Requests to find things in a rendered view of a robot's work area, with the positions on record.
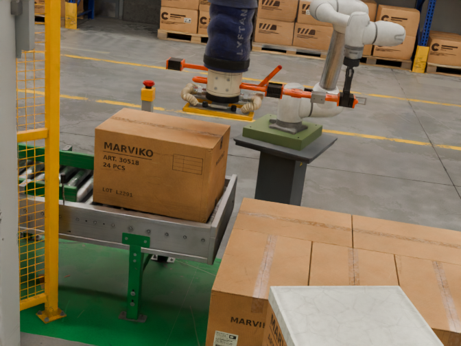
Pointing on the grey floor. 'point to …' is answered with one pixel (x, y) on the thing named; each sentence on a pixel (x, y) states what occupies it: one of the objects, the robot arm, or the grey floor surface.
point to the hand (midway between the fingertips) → (345, 98)
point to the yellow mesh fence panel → (52, 22)
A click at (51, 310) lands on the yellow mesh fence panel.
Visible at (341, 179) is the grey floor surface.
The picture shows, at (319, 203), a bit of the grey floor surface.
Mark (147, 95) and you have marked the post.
